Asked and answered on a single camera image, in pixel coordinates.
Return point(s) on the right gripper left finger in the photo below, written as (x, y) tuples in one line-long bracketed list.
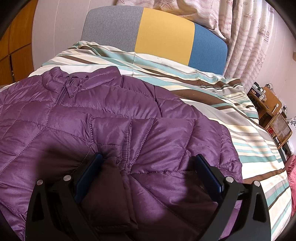
[(55, 208)]

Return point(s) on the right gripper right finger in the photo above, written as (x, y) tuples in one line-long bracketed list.
[(252, 221)]

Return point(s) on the purple quilted down jacket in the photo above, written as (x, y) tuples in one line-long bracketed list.
[(148, 188)]

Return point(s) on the pink red blanket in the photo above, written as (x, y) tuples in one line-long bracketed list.
[(291, 174)]

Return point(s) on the wooden chair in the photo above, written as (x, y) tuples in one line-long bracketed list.
[(279, 129)]

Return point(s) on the wooden desk with clutter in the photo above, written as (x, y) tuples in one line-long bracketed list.
[(265, 102)]

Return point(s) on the striped bed duvet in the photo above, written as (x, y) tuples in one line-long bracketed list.
[(218, 98)]

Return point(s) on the orange wooden wardrobe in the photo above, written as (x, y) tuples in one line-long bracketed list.
[(16, 44)]

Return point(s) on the pink patterned curtain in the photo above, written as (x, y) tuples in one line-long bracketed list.
[(245, 26)]

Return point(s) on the grey yellow blue headboard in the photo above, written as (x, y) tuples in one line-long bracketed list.
[(150, 31)]

